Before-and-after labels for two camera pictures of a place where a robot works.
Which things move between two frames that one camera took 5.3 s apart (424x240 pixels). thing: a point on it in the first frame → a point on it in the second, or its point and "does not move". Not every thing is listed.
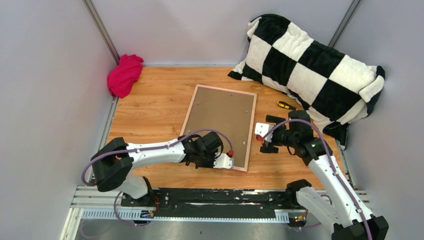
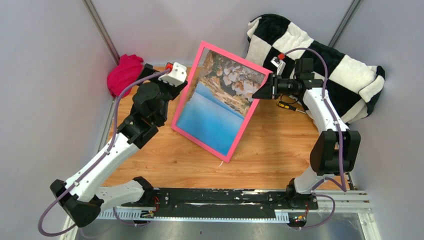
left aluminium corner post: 102,31 does not move
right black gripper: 270,147 → 266,91
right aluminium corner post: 353,8 does not move
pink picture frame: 230,112 → 186,91
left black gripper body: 207,160 → 169,90
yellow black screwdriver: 286,105 does not move
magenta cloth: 121,80 does not move
